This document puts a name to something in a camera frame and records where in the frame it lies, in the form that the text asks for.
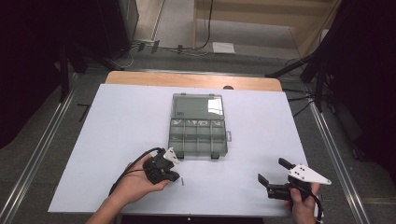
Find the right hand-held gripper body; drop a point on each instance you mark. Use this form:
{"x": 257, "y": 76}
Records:
{"x": 303, "y": 174}

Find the person's right hand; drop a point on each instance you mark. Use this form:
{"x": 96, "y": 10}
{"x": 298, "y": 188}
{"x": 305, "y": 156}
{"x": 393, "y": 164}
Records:
{"x": 305, "y": 208}

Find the white table sheet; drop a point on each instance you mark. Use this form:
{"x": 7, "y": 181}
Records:
{"x": 102, "y": 130}

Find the black metal stand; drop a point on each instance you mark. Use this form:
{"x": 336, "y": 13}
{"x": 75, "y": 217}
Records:
{"x": 64, "y": 77}
{"x": 319, "y": 84}

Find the black cabinet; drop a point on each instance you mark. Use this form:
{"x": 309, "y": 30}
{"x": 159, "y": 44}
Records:
{"x": 118, "y": 28}

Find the light wooden shelf frame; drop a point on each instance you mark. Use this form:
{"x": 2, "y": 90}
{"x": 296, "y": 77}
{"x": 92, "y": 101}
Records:
{"x": 249, "y": 18}

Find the grey translucent compartment box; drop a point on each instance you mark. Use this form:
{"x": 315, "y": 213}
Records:
{"x": 197, "y": 137}

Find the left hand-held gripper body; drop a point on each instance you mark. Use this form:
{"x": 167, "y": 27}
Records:
{"x": 160, "y": 168}

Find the black angled floor tool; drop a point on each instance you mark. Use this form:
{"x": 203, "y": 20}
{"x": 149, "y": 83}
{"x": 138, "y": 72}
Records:
{"x": 84, "y": 112}

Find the black power plug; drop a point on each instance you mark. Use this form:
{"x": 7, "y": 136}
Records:
{"x": 155, "y": 46}
{"x": 179, "y": 48}
{"x": 141, "y": 46}

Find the dark curtain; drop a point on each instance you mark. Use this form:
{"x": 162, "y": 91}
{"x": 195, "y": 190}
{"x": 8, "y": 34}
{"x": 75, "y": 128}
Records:
{"x": 367, "y": 77}
{"x": 28, "y": 68}

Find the small metal screw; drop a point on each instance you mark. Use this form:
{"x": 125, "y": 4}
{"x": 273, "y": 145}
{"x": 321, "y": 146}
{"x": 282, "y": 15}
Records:
{"x": 182, "y": 181}

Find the white paper on floor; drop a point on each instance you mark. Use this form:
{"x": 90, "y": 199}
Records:
{"x": 223, "y": 47}

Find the person's left hand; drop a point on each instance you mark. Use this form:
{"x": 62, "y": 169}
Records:
{"x": 134, "y": 185}

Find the aluminium floor rail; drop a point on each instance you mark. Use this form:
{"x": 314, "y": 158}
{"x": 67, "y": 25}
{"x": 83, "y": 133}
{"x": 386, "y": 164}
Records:
{"x": 34, "y": 158}
{"x": 336, "y": 158}

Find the dark round table grommet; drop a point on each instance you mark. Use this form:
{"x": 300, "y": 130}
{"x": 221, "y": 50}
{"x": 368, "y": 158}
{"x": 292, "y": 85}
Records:
{"x": 228, "y": 87}

